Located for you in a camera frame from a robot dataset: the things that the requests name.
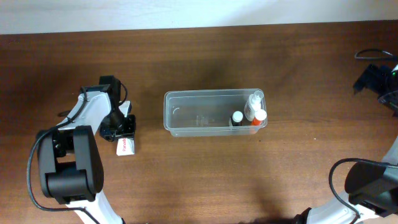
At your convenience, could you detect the white spray bottle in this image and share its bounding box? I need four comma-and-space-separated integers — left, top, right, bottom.
244, 90, 264, 121

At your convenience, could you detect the white Panadol medicine box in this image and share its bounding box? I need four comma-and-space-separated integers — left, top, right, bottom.
116, 138, 135, 156

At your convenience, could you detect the clear plastic container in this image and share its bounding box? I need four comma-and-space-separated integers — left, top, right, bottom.
164, 88, 267, 137

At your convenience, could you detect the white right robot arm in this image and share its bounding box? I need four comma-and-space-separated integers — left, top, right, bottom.
291, 64, 397, 224

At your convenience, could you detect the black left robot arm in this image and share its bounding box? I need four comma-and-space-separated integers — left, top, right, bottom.
27, 76, 136, 223

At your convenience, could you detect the dark bottle white cap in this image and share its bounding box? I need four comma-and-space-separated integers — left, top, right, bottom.
229, 111, 243, 126

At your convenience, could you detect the orange tube white cap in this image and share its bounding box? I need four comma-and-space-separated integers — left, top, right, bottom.
250, 109, 267, 134

